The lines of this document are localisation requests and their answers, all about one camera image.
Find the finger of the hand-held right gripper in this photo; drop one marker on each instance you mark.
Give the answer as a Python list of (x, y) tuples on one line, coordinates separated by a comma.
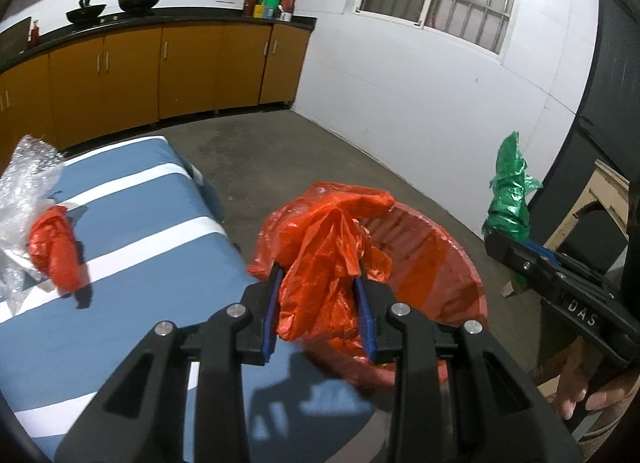
[(515, 259), (546, 255)]

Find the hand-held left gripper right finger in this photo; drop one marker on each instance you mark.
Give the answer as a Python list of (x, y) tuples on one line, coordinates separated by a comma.
[(367, 325)]

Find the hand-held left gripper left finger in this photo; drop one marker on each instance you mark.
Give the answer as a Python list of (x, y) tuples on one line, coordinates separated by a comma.
[(269, 315)]

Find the red plastic lattice basket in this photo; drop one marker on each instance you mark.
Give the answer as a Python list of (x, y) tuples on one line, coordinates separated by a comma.
[(472, 293)]

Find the bright green plastic bag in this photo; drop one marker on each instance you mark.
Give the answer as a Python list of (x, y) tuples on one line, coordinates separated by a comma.
[(510, 193)]

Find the large red plastic bag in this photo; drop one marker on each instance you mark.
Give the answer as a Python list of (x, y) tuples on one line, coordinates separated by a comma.
[(320, 268)]

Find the red plastic liner bag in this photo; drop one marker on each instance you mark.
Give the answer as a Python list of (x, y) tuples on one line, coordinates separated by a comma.
[(425, 253)]

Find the person's right hand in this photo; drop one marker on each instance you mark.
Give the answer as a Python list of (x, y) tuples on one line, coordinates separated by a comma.
[(580, 388)]

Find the blue white striped tablecloth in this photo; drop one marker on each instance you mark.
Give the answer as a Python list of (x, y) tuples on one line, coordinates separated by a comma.
[(150, 293)]

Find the dark door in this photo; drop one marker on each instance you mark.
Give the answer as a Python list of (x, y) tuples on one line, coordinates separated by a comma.
[(610, 93)]

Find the wooden lower kitchen cabinets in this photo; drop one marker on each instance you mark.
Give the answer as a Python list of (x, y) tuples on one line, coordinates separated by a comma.
[(190, 68)]

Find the clear bubble wrap sheet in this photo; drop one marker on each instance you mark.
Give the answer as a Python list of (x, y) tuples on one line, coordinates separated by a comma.
[(25, 183)]

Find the yellow box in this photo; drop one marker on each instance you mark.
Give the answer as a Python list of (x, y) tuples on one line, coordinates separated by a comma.
[(258, 11)]

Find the green box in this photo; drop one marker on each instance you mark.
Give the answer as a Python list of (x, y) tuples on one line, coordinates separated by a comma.
[(271, 5)]

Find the dark red sauce bottle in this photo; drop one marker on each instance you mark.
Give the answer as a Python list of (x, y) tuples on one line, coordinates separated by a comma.
[(249, 4)]

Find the black open wok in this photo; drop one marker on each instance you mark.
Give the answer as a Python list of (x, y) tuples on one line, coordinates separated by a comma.
[(86, 13)]

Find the dark brown cutting board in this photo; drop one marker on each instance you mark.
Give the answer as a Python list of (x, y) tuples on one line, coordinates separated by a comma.
[(14, 38)]

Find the worn wooden frame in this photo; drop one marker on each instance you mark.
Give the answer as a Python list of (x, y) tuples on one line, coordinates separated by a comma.
[(607, 193)]

